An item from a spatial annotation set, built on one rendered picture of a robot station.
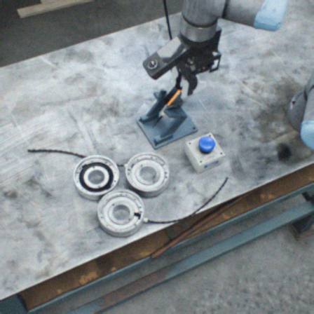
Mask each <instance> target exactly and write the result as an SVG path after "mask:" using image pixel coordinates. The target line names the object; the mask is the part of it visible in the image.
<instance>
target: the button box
mask: <svg viewBox="0 0 314 314"><path fill-rule="evenodd" d="M204 136H209V137H211V138H212V139H213V140H214V141H215V148H214V149H213V150H211V151H203V150H201V149H200V147H199V146H198V143H199V140H200V138H201V137H204ZM201 137H199V138H196V139H193V140H191V141H189V142H186V145H185V149H184V153H185V154H186V156H187V158H188V160H189V161H190V163H191V164H192V166H193V168H194V169H195V171H196V172H197V174H199V173H201V172H204V171H206V170H209V169H210V168H215V167H217V166H219V165H221V164H222V162H223V159H224V156H225V154H224V152H223V151H222V150H221V149H220V147H219V144H218V143H217V141H216V139H215V138H214V136H213V135H212V133H208V134H206V135H203V136H201Z"/></svg>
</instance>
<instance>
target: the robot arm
mask: <svg viewBox="0 0 314 314"><path fill-rule="evenodd" d="M288 2H289V0H183V6H182V16H181V22H180V34H178V35H176V37H174V38H173V39H171V40H170V41H168V42H167V43H166V44H165V45H164V46H163V47H162V48H160V49H159V50H157V51H156V52H155V53H154V54H153V55H150V56H148V58H147V59H145V60H144V61H143V63H142V64H143V67H144V68H145V70H146V72H147V74H148V76H150V77H151V78H152V79H153V80H157V79H159V78H160V77H161V76H164V75H165V74H166V73H167V72H169V71H170V72H171V75H172V82H173V86H178V87H181V82H182V84H183V90H182V96H181V98H182V99H183V101H184V102H185V101H187V100H189V99H190V98H191V97H192V95H193V94H196V93H198V92H200V91H201V90H202V89H203V88H204V87H205V86H206V81H200V76H199V75H198V74H202V73H204V72H206V71H208V70H209V73H212V72H214V71H217V70H219V65H220V60H221V52H220V51H219V49H218V47H219V42H220V38H221V33H222V28H221V27H220V26H219V25H218V21H219V18H221V19H223V20H228V21H231V22H235V23H238V24H241V25H245V26H248V27H253V28H254V29H256V30H258V29H264V30H267V31H271V32H275V31H278V30H279V28H280V27H281V25H282V21H283V20H284V17H285V13H286V9H287V4H288ZM213 53H218V54H216V55H214V54H213ZM216 60H219V61H218V64H217V67H214V68H212V66H213V65H214V64H215V61H216ZM287 113H288V117H289V121H290V123H291V124H292V125H293V127H294V128H295V129H296V130H298V131H299V132H300V133H301V139H302V141H303V143H304V144H305V145H306V146H307V147H308V148H310V149H312V150H314V70H313V73H312V74H311V76H310V78H309V80H308V82H307V84H306V87H305V88H303V89H302V90H300V91H299V92H298V93H297V94H296V95H295V96H294V97H293V98H292V101H291V102H290V104H289V106H288V110H287Z"/></svg>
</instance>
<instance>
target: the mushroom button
mask: <svg viewBox="0 0 314 314"><path fill-rule="evenodd" d="M198 146H199V147H200V149H201V150H203V151H211V150H213V149H214V148H215V141H214V140H213V139H212V138H211V137H209V136H204V137H201V138H200V140H199V143H198Z"/></svg>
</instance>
